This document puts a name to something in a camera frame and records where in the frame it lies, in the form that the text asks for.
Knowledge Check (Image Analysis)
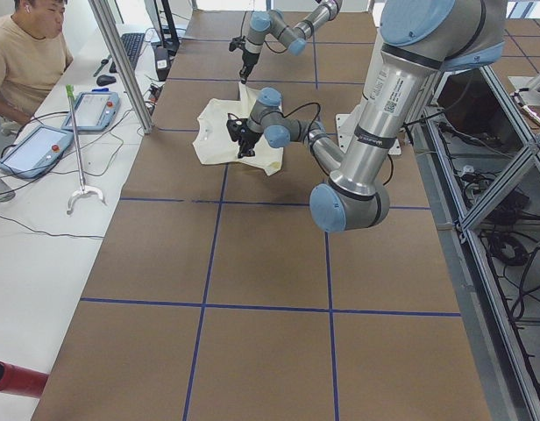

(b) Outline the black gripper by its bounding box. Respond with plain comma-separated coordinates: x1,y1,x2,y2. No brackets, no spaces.
239,47,260,82
237,127,259,159

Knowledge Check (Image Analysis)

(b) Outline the cream long-sleeve cat shirt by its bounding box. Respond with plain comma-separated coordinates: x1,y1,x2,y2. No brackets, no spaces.
193,82,283,176

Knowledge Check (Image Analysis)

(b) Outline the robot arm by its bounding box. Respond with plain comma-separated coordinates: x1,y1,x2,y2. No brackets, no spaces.
229,0,343,84
226,1,507,232

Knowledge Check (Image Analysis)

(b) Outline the black power adapter box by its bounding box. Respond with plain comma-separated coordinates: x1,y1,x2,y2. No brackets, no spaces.
154,46,171,82

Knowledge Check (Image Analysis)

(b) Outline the black keyboard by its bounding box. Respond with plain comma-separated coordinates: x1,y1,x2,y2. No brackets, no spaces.
120,32,145,69

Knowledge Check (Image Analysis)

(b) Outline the black computer mouse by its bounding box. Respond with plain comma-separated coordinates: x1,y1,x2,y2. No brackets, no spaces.
96,75,117,87

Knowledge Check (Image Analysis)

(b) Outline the far blue teach pendant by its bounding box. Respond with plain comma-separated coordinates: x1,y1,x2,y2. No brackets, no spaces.
60,90,120,133

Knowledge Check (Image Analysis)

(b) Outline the blue teach pendant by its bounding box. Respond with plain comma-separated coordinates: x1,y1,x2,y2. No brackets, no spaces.
60,90,120,133
0,125,74,179

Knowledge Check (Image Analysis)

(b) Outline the metal reacher grabber tool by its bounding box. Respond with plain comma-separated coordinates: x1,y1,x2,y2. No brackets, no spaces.
66,84,106,216

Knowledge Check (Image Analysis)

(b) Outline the near blue teach pendant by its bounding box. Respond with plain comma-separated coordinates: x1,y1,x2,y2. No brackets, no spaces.
0,125,74,179

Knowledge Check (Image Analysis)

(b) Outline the person in beige shirt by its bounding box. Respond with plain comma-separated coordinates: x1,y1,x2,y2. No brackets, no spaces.
0,1,73,126

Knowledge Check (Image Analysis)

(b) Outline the red cylinder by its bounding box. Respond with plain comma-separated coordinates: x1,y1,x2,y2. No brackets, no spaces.
0,361,48,398

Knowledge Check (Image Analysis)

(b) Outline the white central pedestal column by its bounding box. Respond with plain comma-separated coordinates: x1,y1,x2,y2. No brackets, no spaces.
335,89,384,152

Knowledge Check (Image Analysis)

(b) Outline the aluminium frame post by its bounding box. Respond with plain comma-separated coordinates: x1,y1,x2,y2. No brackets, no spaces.
89,0,153,134

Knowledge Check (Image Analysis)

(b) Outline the aluminium frame side rack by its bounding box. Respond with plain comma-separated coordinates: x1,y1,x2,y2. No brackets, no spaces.
405,43,540,421

